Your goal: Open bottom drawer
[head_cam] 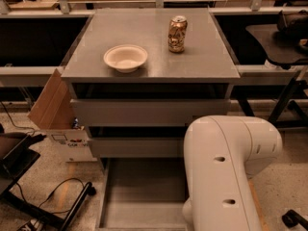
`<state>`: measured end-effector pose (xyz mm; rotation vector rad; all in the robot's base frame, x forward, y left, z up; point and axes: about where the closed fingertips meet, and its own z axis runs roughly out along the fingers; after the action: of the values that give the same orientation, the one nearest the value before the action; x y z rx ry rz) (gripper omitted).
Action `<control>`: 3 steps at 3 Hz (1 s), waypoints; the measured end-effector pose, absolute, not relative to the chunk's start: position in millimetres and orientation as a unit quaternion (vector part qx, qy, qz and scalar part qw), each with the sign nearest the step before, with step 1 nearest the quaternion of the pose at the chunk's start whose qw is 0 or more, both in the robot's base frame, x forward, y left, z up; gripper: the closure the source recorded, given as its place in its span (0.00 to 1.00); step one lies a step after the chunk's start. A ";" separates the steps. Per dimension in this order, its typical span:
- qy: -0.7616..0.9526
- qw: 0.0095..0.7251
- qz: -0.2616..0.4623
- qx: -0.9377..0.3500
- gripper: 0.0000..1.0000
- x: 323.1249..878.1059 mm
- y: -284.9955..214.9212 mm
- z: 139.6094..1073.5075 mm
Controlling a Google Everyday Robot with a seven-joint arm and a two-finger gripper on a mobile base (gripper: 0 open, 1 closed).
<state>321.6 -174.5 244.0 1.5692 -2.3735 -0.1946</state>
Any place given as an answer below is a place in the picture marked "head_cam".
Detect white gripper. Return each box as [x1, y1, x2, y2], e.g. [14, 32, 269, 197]
[182, 198, 193, 231]

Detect grey bottom drawer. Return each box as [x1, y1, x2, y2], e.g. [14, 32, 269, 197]
[95, 158, 188, 231]

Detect grey drawer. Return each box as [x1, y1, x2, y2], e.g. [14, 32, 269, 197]
[89, 138, 184, 158]
[70, 99, 230, 127]
[95, 158, 188, 231]

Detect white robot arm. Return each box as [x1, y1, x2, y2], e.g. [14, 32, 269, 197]
[183, 115, 282, 231]

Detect grey middle drawer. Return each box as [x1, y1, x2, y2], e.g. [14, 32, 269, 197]
[89, 138, 184, 158]

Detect grey top drawer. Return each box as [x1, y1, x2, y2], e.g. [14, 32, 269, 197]
[70, 99, 230, 127]

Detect grey drawer cabinet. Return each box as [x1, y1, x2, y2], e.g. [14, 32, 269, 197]
[60, 7, 241, 171]

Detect black caster bottom right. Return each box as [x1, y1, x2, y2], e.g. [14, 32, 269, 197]
[282, 210, 308, 231]

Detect white paper bowl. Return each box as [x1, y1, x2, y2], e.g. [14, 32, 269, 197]
[103, 44, 148, 73]

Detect brown cardboard box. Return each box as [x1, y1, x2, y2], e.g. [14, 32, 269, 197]
[28, 70, 95, 162]

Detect black metal stand left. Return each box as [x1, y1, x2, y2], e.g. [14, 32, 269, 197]
[0, 133, 96, 231]

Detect gold soda can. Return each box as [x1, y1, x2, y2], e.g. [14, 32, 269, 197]
[167, 15, 188, 53]

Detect black office chair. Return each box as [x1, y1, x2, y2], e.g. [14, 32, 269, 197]
[245, 10, 308, 69]

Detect black floor cable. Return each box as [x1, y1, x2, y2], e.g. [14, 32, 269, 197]
[0, 101, 85, 231]

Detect black table leg frame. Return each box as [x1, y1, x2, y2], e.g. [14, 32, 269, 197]
[231, 78, 308, 129]

